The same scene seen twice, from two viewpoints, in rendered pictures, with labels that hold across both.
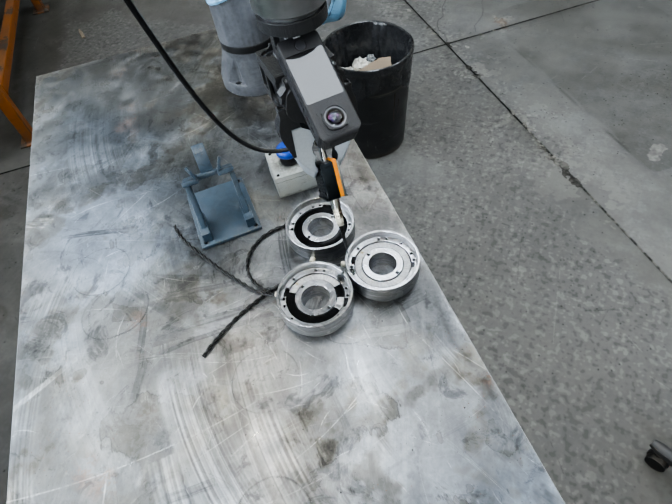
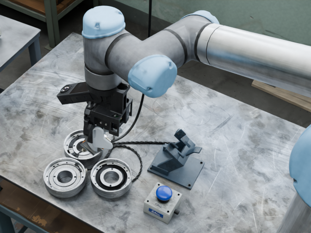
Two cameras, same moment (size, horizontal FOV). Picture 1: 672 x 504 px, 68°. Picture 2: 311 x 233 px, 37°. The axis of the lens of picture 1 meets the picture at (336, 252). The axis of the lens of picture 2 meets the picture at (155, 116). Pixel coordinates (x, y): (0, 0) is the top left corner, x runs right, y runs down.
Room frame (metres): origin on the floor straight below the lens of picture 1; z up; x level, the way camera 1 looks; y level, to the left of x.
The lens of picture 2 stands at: (0.97, -0.47, 1.80)
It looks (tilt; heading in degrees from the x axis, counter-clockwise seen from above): 47 degrees down; 126
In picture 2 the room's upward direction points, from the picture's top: 6 degrees clockwise
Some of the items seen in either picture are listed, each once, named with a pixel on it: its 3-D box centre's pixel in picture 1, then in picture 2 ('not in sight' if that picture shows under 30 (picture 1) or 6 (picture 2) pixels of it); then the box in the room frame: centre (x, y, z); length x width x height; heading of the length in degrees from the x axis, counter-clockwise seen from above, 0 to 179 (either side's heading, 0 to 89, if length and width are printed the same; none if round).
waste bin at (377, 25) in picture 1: (369, 95); not in sight; (1.65, -0.23, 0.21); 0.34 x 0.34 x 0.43
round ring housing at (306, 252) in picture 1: (321, 230); (111, 179); (0.49, 0.02, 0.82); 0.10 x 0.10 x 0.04
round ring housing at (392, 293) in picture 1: (382, 267); (65, 178); (0.41, -0.06, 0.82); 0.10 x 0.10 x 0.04
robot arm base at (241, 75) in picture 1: (252, 54); not in sight; (0.97, 0.10, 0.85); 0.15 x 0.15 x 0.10
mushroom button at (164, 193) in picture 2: (289, 157); (163, 196); (0.64, 0.05, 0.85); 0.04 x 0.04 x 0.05
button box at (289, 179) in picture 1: (291, 166); (164, 203); (0.64, 0.05, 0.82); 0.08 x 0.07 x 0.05; 12
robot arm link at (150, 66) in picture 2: not in sight; (148, 62); (0.59, 0.02, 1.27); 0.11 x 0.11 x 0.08; 86
